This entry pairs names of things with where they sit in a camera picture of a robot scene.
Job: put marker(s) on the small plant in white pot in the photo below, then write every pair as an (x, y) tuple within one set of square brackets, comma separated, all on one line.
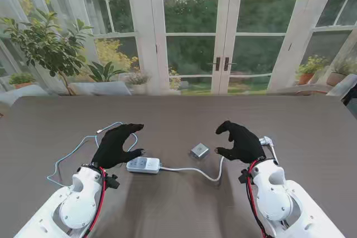
[(138, 80)]

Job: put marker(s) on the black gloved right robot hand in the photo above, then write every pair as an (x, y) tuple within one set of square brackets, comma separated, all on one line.
[(245, 146)]

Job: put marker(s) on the pale grey sofa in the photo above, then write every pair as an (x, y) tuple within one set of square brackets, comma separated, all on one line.
[(25, 91)]

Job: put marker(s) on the yellow flowering plant terracotta pot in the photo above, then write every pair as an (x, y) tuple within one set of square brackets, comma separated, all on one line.
[(306, 77)]

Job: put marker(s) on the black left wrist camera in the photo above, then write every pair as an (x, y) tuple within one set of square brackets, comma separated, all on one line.
[(113, 182)]

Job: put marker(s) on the tall leafy potted tree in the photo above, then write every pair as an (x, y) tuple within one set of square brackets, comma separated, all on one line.
[(47, 45)]

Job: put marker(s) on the white rectangular planter box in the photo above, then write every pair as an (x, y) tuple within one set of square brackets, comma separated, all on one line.
[(100, 88)]

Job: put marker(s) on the white glazed door leaf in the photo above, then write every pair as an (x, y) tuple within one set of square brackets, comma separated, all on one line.
[(231, 26), (159, 26)]

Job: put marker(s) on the green plant in tan pot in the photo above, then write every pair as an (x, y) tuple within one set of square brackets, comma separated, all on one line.
[(336, 78)]

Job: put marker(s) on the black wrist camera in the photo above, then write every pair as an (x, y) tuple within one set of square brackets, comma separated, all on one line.
[(242, 179), (113, 182)]

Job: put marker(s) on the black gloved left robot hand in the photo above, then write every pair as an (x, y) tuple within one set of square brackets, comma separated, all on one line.
[(111, 148)]

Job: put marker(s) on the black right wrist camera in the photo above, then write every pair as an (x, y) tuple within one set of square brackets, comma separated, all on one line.
[(242, 179)]

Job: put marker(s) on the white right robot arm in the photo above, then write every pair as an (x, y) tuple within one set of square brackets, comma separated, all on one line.
[(269, 193)]

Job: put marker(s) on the small plant in terracotta pot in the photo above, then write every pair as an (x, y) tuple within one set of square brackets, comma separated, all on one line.
[(21, 79)]

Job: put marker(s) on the grey USB charger adapter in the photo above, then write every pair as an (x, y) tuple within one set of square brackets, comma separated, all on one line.
[(199, 150)]

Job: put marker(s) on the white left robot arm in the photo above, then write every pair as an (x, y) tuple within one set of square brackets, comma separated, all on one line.
[(81, 193)]

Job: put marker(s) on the white armchair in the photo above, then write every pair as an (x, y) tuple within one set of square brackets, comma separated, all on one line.
[(344, 82)]

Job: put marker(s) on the broad-leaf green plant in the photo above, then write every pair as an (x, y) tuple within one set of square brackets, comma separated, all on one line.
[(104, 72)]

